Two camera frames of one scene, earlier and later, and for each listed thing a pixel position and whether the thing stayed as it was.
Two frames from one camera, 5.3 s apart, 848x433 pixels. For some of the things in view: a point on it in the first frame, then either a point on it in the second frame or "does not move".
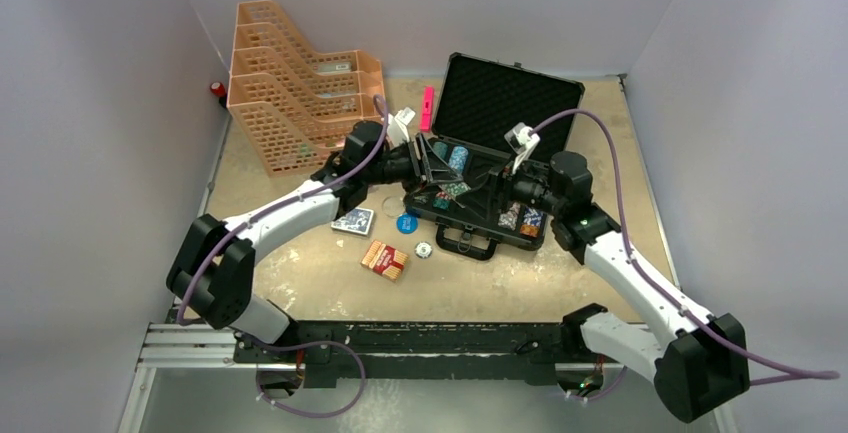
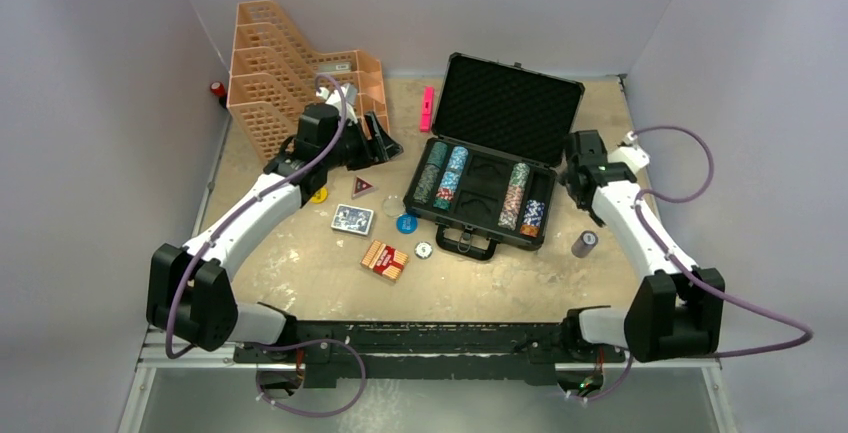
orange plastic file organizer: x=296 y=109 does not move
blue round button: x=407 y=223 does not move
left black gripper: x=433 y=170 to x=378 y=148
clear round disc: x=392 y=206 does not move
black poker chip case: x=481 y=101 does not move
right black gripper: x=494 y=181 to x=567 y=175
